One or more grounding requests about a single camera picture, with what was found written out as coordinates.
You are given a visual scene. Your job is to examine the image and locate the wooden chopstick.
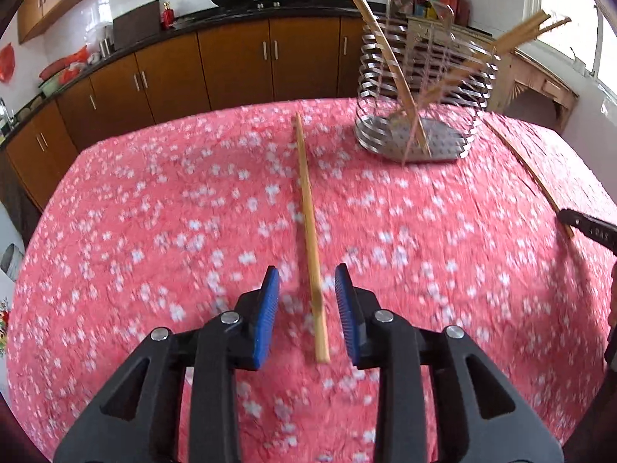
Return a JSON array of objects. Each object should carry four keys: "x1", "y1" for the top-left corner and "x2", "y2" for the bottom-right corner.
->
[
  {"x1": 324, "y1": 0, "x2": 433, "y2": 158},
  {"x1": 482, "y1": 114, "x2": 575, "y2": 215},
  {"x1": 292, "y1": 113, "x2": 330, "y2": 364},
  {"x1": 389, "y1": 10, "x2": 572, "y2": 119}
]

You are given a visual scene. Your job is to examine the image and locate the lower wooden kitchen cabinets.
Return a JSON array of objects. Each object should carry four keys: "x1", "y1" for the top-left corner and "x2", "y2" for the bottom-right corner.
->
[{"x1": 1, "y1": 8, "x2": 364, "y2": 209}]

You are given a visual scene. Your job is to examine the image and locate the person's right hand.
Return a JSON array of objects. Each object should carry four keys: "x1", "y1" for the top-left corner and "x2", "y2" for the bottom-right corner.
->
[{"x1": 608, "y1": 264, "x2": 617, "y2": 328}]

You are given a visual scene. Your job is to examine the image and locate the red floral tablecloth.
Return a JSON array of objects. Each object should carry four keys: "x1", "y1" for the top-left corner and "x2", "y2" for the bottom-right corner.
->
[{"x1": 7, "y1": 99, "x2": 616, "y2": 462}]

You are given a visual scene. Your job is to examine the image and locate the cream wooden side table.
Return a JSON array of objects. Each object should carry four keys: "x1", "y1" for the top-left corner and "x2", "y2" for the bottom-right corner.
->
[{"x1": 487, "y1": 51, "x2": 578, "y2": 135}]

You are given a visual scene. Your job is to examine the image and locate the right window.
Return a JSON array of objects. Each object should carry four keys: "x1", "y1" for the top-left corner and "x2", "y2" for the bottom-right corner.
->
[{"x1": 530, "y1": 0, "x2": 616, "y2": 93}]

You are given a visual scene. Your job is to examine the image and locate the white floral appliance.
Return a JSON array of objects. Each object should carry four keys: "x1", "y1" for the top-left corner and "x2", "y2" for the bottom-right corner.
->
[{"x1": 0, "y1": 206, "x2": 24, "y2": 400}]

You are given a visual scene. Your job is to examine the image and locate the red basin on counter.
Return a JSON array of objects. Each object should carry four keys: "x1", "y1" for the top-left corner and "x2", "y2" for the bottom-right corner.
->
[{"x1": 39, "y1": 57, "x2": 70, "y2": 81}]

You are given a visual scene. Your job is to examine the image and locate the dark wooden cutting board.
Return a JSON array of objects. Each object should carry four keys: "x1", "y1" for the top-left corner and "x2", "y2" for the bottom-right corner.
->
[{"x1": 112, "y1": 0, "x2": 161, "y2": 50}]

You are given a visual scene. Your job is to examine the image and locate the red bottle on counter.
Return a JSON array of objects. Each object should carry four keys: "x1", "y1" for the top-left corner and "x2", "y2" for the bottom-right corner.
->
[{"x1": 161, "y1": 1, "x2": 175, "y2": 29}]

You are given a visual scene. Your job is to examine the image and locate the wire metal utensil holder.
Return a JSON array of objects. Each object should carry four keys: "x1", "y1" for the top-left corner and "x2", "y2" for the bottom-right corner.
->
[{"x1": 354, "y1": 0, "x2": 500, "y2": 164}]

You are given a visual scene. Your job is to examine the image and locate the red bag on wall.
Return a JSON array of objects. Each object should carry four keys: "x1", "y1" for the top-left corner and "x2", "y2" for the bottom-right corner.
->
[{"x1": 0, "y1": 43, "x2": 16, "y2": 84}]

